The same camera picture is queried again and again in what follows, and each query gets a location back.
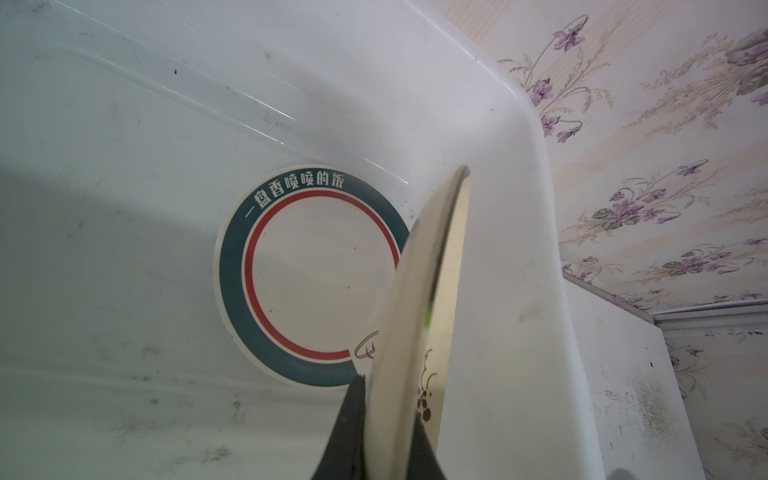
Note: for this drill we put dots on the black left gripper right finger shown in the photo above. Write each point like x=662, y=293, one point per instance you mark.
x=422, y=463

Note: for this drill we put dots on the white plastic bin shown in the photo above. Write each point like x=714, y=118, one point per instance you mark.
x=130, y=130

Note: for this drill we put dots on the green rimmed white plate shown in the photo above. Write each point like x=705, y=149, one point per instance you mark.
x=302, y=267

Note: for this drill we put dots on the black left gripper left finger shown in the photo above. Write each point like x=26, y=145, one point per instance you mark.
x=343, y=458

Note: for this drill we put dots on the cream plate black blob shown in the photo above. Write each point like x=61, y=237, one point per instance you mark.
x=407, y=384

